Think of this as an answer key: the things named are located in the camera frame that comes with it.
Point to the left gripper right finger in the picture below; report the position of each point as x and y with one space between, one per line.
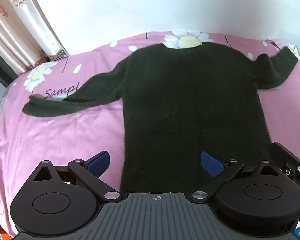
220 172

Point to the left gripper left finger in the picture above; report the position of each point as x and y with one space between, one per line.
88 173

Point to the black knit sweater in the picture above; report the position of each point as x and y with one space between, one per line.
179 103

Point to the pink floral bed sheet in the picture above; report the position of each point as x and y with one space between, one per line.
25 141

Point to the beige floral curtain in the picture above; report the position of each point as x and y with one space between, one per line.
26 37

